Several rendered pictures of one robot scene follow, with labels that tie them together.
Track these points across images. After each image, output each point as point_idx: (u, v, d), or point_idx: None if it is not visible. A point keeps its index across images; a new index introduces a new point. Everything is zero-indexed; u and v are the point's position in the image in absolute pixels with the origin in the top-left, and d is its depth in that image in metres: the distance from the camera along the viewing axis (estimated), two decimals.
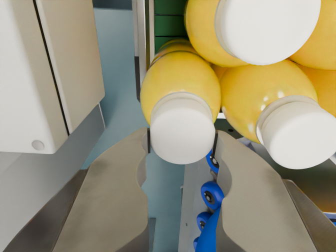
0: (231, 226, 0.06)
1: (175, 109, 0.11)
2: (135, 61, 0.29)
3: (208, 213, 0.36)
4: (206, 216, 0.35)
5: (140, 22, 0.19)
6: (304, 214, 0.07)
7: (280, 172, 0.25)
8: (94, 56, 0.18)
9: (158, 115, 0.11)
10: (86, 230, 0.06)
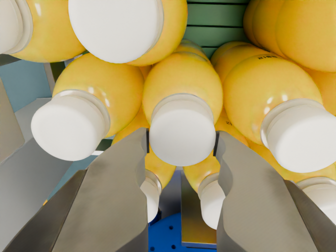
0: (232, 226, 0.06)
1: None
2: None
3: None
4: None
5: (50, 82, 0.23)
6: (305, 215, 0.07)
7: (193, 203, 0.29)
8: (4, 116, 0.21)
9: None
10: (85, 230, 0.06)
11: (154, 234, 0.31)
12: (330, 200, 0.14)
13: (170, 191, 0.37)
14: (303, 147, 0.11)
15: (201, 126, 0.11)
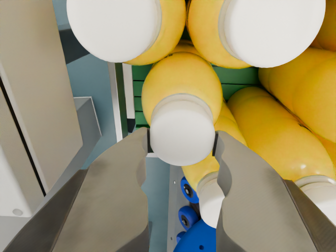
0: (231, 226, 0.06)
1: None
2: None
3: (181, 231, 0.40)
4: (179, 233, 0.40)
5: (112, 84, 0.22)
6: (304, 214, 0.07)
7: None
8: (71, 118, 0.21)
9: None
10: (86, 230, 0.06)
11: (200, 233, 0.30)
12: None
13: None
14: None
15: None
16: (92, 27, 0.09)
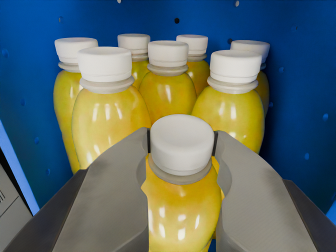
0: (231, 226, 0.06)
1: None
2: None
3: None
4: None
5: None
6: (304, 214, 0.07)
7: None
8: None
9: None
10: (86, 230, 0.06)
11: None
12: None
13: None
14: None
15: None
16: None
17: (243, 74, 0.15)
